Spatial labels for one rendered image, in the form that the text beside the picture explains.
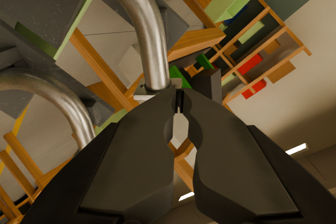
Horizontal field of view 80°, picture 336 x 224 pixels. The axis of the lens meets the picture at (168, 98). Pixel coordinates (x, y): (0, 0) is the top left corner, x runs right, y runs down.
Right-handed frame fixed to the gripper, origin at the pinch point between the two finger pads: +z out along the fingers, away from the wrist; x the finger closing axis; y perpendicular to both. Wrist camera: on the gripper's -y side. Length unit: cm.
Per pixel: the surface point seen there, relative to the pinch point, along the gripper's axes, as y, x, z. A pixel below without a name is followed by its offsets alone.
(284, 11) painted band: 71, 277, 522
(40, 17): -1.1, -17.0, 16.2
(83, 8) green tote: -0.4, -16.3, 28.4
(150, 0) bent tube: -3.9, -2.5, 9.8
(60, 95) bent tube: 8.0, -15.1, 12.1
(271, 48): 147, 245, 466
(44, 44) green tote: 7.0, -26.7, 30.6
